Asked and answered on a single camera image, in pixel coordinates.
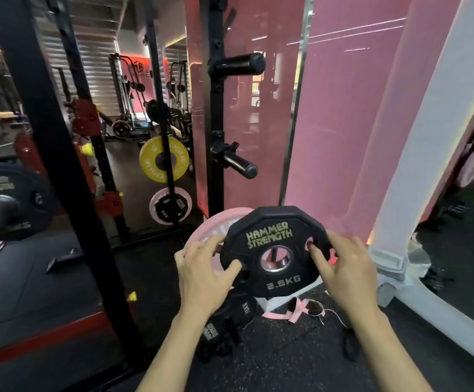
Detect person's left hand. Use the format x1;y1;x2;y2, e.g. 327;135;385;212
174;234;244;320

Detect person's right hand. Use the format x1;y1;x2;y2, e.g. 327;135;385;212
306;230;381;321

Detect small black weight plate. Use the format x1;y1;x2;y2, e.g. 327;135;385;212
220;206;332;299

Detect person's left forearm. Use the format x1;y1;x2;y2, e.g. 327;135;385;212
137;309;206;392

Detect person's right forearm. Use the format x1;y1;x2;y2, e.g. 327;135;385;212
343;308;435;392

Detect black weight plates on floor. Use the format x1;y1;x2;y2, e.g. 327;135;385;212
195;287;259;362

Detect pink and black weight plate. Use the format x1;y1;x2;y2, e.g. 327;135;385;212
149;186;193;226

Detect black storage peg with collar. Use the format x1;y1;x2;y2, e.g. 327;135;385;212
210;140;259;180

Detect yellow weight plate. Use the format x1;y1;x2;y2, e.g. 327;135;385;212
139;136;190;184

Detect black perforated rack upright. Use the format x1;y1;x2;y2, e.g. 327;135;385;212
45;0;132;245

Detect black upright with storage pegs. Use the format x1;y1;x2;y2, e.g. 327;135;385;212
198;0;226;219

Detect black and red lifting platform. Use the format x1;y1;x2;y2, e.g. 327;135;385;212
0;230;133;378

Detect black gym machine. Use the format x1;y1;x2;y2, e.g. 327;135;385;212
108;53;157;140

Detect long black storage peg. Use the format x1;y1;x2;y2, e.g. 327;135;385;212
208;53;267;78

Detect thick black rack upright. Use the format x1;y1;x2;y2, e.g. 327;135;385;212
0;0;150;366

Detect thin black perforated upright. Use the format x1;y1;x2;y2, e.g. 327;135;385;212
142;0;181;227

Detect red rack hook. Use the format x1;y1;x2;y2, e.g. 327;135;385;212
69;99;101;137

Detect large black barbell plate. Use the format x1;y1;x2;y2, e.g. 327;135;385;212
0;161;59;242

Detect pink strap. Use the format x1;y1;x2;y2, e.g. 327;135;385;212
262;297;326;324

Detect red rack safety bracket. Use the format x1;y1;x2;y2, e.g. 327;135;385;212
94;191;124;219

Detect white machine frame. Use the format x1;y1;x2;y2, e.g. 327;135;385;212
367;0;474;364

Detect black metal floor bracket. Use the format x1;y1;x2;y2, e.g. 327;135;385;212
46;247;83;275

